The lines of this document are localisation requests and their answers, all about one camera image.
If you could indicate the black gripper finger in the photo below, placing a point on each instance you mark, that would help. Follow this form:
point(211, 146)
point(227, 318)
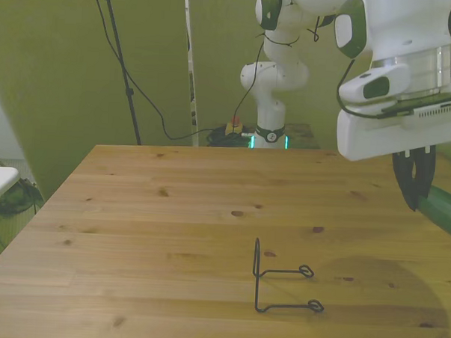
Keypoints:
point(426, 174)
point(404, 180)

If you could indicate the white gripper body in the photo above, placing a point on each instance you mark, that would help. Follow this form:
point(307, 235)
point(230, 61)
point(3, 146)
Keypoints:
point(376, 136)

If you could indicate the green cylindrical object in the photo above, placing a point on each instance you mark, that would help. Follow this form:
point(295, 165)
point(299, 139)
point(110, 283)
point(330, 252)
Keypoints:
point(446, 214)

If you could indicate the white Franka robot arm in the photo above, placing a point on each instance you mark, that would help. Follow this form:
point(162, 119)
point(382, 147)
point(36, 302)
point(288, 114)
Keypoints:
point(282, 76)

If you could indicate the red and yellow emergency stop button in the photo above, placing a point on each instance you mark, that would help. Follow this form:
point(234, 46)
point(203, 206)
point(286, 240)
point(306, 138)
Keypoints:
point(235, 125)

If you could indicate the green wrist camera circuit board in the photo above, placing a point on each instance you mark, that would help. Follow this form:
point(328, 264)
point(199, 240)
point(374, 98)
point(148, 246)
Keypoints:
point(423, 100)

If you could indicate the white room divider post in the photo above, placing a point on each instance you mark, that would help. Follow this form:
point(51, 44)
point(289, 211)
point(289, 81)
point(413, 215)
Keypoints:
point(190, 62)

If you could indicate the black camera tripod stand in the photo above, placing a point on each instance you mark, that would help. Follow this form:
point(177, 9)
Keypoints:
point(120, 56)

